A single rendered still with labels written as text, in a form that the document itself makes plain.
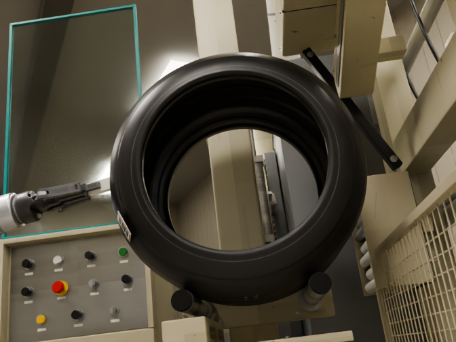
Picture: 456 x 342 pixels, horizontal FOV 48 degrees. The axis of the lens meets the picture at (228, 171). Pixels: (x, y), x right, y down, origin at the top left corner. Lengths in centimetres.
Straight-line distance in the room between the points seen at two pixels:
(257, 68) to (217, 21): 60
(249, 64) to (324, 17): 39
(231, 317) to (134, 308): 55
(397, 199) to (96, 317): 109
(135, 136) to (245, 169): 46
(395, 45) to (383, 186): 38
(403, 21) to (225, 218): 391
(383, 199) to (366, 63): 36
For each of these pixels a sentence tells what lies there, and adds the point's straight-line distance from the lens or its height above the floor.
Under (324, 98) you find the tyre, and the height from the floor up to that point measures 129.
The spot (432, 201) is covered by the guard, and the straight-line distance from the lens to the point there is 90.
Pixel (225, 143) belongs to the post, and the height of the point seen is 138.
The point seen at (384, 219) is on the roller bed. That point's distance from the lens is 141.
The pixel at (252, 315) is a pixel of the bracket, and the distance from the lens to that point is 139.
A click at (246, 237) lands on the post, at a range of 144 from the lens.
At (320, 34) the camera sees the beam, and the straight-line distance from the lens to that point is 157.
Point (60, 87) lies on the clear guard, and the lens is 220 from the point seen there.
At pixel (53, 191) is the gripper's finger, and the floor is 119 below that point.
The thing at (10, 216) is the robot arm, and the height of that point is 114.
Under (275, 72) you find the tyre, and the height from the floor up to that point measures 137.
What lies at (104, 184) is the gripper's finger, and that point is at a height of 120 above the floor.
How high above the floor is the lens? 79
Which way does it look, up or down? 20 degrees up
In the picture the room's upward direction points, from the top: 7 degrees counter-clockwise
